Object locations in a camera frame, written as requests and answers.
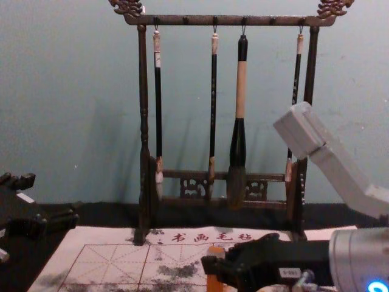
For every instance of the white felt mat red grid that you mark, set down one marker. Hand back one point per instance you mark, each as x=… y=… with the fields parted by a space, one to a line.
x=115 y=261

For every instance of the thick black and cream brush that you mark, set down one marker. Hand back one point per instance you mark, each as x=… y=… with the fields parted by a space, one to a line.
x=240 y=91

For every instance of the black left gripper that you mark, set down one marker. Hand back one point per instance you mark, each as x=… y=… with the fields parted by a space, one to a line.
x=15 y=213

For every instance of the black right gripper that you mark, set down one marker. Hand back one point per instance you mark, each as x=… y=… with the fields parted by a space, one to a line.
x=304 y=255

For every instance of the thin black brush white cap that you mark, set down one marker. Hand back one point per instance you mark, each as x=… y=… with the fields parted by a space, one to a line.
x=213 y=106
x=297 y=76

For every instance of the black brush long white cap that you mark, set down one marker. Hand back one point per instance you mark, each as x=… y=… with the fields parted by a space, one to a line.
x=158 y=106

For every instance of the dark wooden brush rack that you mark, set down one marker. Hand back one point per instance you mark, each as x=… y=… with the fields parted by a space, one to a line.
x=143 y=121

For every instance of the black table cloth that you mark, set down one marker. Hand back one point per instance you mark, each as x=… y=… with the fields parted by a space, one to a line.
x=100 y=214

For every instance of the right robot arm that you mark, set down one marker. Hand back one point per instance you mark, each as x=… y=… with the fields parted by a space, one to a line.
x=334 y=161

